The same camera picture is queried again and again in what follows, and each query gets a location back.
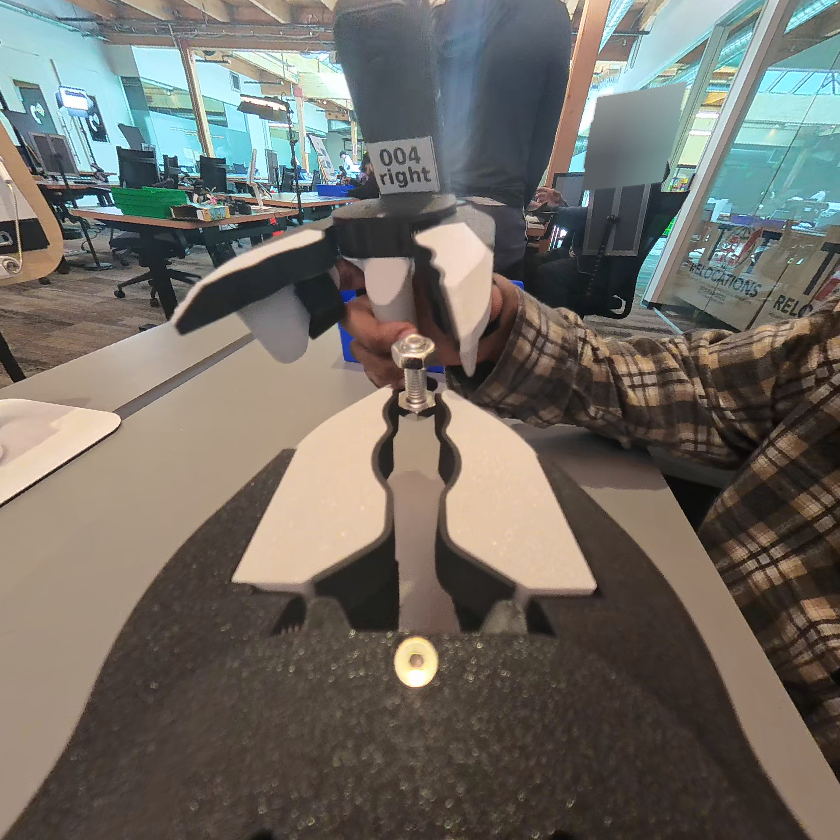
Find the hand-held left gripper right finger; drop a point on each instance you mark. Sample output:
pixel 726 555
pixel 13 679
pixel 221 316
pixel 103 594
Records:
pixel 518 512

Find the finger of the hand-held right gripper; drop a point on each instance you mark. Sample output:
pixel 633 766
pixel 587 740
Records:
pixel 262 275
pixel 466 282

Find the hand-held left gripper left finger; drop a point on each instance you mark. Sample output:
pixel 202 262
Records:
pixel 315 512

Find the silver steel bolt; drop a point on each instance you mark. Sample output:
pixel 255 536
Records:
pixel 412 364

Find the silver steel nut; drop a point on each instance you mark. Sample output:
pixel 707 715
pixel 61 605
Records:
pixel 417 403

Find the person's right forearm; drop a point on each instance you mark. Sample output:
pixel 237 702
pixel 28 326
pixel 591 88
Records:
pixel 590 380

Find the person's right hand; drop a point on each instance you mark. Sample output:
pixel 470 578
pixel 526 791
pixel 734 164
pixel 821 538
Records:
pixel 371 348

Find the colourful small box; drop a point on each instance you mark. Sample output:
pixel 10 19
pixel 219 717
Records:
pixel 202 212

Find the blue plastic bin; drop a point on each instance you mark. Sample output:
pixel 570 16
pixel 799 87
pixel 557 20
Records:
pixel 348 328

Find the wooden desk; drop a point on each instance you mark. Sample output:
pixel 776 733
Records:
pixel 170 226

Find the black softbox light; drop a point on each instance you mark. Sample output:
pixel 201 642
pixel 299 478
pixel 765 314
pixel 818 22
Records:
pixel 264 110

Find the black office chair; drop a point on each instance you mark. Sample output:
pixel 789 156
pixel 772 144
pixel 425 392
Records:
pixel 148 216
pixel 630 262

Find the green plastic crate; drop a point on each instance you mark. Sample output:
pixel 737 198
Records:
pixel 148 200

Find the curved wooden board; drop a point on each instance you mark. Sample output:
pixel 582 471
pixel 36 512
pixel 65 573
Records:
pixel 29 216

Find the printed cardboard box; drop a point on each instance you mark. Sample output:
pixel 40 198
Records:
pixel 722 275
pixel 804 289

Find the studio light panel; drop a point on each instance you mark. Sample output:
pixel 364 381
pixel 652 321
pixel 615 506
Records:
pixel 72 100

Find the white pad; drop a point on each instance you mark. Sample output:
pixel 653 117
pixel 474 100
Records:
pixel 46 439

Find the person's plaid shirt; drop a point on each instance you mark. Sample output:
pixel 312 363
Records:
pixel 787 558

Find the wooden post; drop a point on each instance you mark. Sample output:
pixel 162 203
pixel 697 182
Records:
pixel 577 98

